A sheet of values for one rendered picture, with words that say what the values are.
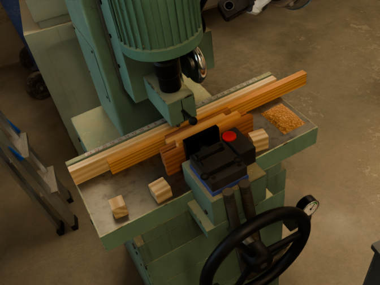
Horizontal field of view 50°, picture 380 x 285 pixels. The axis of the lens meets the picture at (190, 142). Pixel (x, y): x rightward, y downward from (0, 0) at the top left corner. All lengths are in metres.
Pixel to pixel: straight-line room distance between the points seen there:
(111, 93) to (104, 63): 0.09
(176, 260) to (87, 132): 0.49
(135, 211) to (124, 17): 0.42
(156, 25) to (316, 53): 2.32
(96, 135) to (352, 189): 1.31
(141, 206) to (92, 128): 0.46
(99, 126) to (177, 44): 0.60
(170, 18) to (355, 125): 1.83
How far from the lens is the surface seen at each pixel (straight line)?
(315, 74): 2.81
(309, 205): 1.20
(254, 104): 1.13
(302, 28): 3.30
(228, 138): 0.87
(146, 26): 0.78
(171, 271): 1.16
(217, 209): 0.87
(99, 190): 1.00
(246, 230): 0.82
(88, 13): 1.01
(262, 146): 1.01
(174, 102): 0.91
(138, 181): 0.99
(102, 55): 1.06
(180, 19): 0.79
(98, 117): 1.37
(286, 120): 1.08
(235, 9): 0.93
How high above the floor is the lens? 1.63
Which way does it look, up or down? 44 degrees down
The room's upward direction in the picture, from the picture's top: 10 degrees counter-clockwise
